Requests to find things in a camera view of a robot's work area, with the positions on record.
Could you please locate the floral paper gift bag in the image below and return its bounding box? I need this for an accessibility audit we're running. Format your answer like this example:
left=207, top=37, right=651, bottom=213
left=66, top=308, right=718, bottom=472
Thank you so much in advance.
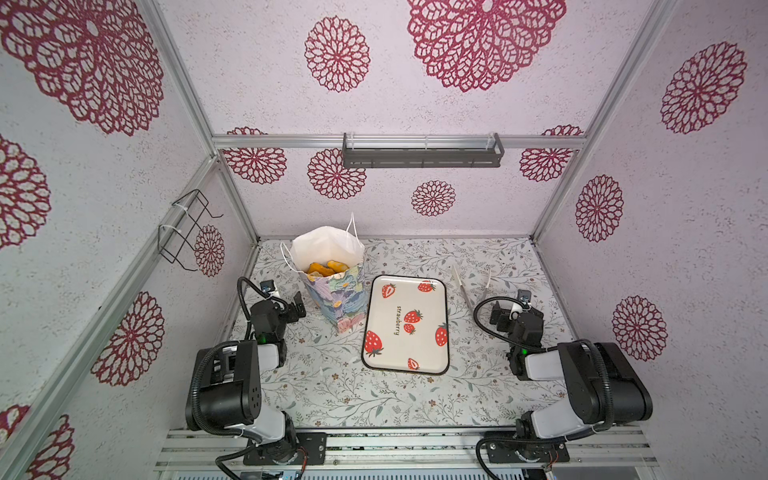
left=280, top=217, right=368, bottom=333

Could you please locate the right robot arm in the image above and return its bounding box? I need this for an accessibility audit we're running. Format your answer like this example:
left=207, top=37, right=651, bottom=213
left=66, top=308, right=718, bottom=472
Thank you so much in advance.
left=452, top=269, right=653, bottom=463

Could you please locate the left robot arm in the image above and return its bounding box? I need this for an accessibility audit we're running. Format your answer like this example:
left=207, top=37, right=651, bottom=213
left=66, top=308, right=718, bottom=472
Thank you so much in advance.
left=185, top=293, right=306, bottom=464

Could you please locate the white strawberry tray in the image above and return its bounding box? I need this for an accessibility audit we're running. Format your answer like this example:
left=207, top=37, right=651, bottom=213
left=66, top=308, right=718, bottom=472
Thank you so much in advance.
left=361, top=275, right=450, bottom=376

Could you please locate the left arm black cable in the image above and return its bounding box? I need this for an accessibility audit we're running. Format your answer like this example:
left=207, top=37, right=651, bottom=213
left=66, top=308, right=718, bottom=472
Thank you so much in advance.
left=237, top=275, right=271, bottom=337

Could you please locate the black wire wall rack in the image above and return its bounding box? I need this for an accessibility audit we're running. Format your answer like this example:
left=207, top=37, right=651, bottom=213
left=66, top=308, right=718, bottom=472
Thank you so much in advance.
left=156, top=189, right=223, bottom=272

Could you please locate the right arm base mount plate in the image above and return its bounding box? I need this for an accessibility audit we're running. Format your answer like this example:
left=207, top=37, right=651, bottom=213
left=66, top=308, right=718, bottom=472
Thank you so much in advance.
left=480, top=431, right=571, bottom=464

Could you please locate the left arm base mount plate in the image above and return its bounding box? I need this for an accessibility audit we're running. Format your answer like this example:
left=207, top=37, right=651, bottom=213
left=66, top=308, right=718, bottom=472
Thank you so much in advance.
left=243, top=432, right=328, bottom=467

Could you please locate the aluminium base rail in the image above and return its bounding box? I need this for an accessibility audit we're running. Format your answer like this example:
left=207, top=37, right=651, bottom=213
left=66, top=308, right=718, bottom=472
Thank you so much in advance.
left=154, top=427, right=661, bottom=480

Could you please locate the black wall shelf rail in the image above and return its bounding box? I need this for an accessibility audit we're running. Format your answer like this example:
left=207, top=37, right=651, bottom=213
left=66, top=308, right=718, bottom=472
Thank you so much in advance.
left=341, top=134, right=505, bottom=169

